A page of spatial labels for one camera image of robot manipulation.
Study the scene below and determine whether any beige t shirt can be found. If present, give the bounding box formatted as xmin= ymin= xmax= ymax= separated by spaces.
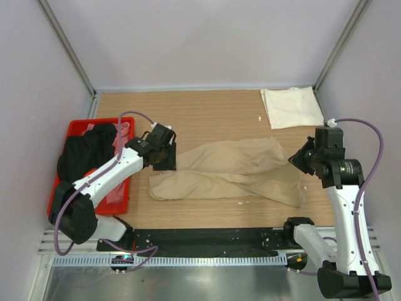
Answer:
xmin=148 ymin=136 xmax=306 ymax=208

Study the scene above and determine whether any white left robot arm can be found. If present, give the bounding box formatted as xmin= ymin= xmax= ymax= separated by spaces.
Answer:
xmin=49 ymin=123 xmax=176 ymax=251

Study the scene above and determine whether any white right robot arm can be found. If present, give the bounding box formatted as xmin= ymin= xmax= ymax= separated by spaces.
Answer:
xmin=282 ymin=126 xmax=392 ymax=299

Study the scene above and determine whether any folded white t shirt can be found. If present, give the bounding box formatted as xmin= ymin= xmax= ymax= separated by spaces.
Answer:
xmin=260 ymin=87 xmax=324 ymax=130

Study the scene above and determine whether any pink t shirt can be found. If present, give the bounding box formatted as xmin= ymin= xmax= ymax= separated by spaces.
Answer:
xmin=85 ymin=121 xmax=133 ymax=204

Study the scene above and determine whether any black t shirt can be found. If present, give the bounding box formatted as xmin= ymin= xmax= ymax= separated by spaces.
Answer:
xmin=57 ymin=123 xmax=117 ymax=183

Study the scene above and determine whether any red plastic bin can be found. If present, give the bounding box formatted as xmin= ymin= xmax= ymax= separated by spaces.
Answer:
xmin=47 ymin=118 xmax=130 ymax=215

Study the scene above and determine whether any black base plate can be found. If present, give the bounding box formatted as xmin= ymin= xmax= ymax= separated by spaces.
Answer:
xmin=114 ymin=228 xmax=301 ymax=252

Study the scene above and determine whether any slotted cable duct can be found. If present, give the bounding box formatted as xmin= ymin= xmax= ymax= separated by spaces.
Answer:
xmin=52 ymin=254 xmax=287 ymax=267

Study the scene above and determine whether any aluminium rail profile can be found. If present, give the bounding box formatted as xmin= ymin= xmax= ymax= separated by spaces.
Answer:
xmin=38 ymin=227 xmax=109 ymax=255

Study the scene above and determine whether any right aluminium frame post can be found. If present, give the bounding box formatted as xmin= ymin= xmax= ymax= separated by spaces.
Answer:
xmin=313 ymin=0 xmax=372 ymax=94

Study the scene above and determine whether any aluminium frame post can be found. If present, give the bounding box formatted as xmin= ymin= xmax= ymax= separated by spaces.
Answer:
xmin=38 ymin=0 xmax=97 ymax=97
xmin=313 ymin=0 xmax=372 ymax=94

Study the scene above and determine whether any left aluminium frame post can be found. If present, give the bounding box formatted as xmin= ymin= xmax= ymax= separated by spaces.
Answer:
xmin=38 ymin=0 xmax=97 ymax=97

